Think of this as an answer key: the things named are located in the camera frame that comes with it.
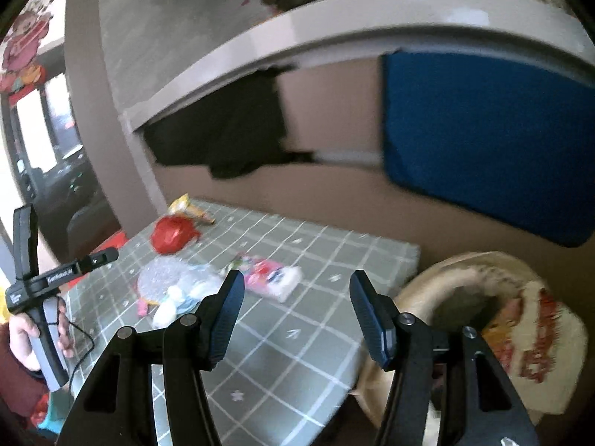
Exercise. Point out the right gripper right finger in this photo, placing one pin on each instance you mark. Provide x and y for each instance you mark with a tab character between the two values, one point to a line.
402	344

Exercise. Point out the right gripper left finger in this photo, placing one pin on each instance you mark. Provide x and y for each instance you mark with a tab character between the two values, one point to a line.
194	344

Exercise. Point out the cream red snack bag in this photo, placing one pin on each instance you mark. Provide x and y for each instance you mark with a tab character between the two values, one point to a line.
542	346

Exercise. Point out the beige trash bag bin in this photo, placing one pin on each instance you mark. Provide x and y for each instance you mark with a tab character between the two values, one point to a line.
468	289

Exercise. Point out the left hand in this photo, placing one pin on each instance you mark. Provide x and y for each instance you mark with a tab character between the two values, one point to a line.
22	330

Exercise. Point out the pink toy brush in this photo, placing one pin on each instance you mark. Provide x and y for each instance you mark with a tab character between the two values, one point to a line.
223	272

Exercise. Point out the white crumpled tissue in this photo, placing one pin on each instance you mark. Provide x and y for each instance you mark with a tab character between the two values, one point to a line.
184	296

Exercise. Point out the round silver glitter pad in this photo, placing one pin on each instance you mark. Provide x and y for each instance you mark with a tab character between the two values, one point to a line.
157	276

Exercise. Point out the dark red left sleeve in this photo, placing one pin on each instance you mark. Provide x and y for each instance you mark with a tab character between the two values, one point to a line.
21	390

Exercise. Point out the pink tissue packet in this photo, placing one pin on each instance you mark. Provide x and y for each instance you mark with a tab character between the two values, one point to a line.
272	280

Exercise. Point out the red doormat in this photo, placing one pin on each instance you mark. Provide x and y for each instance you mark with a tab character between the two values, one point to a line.
117	240

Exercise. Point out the green checkered tablecloth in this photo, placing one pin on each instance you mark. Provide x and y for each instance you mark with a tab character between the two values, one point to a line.
290	365

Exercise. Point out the red foil wrapper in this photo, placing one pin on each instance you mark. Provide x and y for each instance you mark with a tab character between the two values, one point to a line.
172	233

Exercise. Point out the red bag teal bin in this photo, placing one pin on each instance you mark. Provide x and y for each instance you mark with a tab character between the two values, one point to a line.
51	411

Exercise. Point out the yellow snack wrapper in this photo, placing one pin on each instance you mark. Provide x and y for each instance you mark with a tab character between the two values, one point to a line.
183	206

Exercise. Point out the black hanging cloth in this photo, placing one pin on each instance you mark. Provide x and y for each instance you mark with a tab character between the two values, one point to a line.
232	131

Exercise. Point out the blue cloth panel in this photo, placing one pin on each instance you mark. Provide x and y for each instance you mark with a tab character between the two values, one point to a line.
507	140

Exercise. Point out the red wall decoration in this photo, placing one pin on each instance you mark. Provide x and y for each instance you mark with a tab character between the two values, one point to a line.
21	73

